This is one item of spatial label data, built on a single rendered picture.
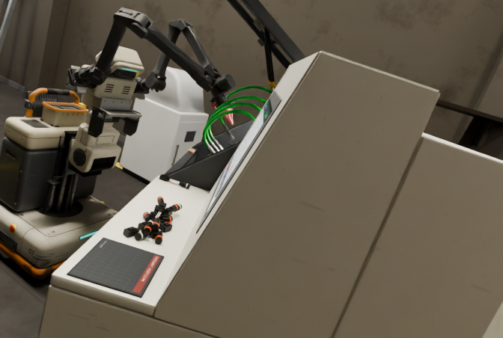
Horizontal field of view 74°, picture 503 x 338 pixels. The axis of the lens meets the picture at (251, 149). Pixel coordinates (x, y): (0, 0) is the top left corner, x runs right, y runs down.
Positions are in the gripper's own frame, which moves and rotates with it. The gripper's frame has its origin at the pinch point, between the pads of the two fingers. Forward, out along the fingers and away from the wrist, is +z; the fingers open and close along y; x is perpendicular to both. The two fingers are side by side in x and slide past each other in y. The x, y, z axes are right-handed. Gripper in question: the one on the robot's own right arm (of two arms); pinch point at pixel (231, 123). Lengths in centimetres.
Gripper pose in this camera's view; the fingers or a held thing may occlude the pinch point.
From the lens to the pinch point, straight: 166.1
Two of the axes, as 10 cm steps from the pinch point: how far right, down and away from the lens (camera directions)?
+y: 8.5, -4.1, -3.2
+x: 2.9, -1.3, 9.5
